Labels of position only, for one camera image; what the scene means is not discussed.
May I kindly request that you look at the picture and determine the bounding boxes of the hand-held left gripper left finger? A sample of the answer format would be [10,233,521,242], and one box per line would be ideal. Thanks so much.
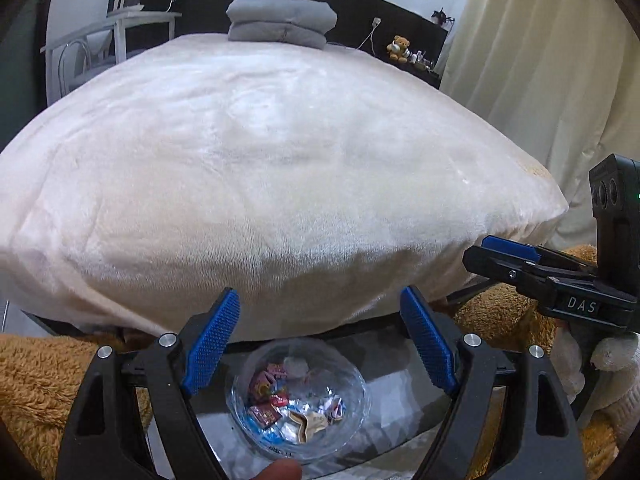
[55,287,241,480]

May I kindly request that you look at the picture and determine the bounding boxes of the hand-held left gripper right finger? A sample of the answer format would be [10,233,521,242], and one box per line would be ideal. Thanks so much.
[400,285,586,480]

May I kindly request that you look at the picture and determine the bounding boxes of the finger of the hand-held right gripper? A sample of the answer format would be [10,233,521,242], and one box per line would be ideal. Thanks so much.
[462,246,599,307]
[481,234,600,274]

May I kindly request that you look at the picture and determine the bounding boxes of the clear plastic bin bag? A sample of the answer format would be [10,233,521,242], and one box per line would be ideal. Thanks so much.
[225,337,372,463]

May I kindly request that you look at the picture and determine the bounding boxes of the pink patterned wrapper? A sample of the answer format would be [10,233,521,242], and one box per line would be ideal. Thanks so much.
[250,362,288,396]

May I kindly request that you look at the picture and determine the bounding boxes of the red snack packet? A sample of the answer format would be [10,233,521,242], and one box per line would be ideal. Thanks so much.
[247,404,282,429]

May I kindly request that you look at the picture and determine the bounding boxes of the white printed wrapper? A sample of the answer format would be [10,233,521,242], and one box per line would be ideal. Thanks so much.
[320,395,348,421]

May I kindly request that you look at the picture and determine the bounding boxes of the beige paper bag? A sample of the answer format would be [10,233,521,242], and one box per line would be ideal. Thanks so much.
[290,407,331,443]

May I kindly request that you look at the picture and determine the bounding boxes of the person's left hand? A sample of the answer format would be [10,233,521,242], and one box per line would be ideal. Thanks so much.
[249,459,304,480]

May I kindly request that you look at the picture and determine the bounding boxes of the cream curtain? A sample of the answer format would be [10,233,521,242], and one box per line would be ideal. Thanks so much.
[440,0,640,251]

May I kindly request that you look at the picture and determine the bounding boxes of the cream blanket bed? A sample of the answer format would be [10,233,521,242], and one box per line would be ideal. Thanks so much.
[0,34,571,346]

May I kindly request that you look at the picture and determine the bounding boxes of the small toiletry bottles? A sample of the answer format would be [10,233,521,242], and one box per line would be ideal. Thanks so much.
[410,49,441,73]

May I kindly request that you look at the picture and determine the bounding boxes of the brown teddy bear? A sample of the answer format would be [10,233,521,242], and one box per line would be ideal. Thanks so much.
[386,35,412,65]

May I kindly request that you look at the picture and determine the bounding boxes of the grey folded pillow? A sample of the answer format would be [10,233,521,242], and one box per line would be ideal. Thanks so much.
[226,0,336,50]

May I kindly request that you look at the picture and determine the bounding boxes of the dark glass door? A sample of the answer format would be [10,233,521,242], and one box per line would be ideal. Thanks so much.
[0,0,63,151]

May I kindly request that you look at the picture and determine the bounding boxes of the white desk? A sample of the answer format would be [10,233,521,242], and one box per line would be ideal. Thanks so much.
[40,10,182,96]

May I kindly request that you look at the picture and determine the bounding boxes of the black headboard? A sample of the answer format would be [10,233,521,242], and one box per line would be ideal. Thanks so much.
[109,0,449,91]

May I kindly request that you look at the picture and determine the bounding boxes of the white charger cable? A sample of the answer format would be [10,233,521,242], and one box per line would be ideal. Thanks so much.
[325,17,383,53]

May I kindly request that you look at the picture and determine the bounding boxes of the metal frame chair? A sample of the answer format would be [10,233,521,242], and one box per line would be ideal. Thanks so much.
[57,30,131,93]

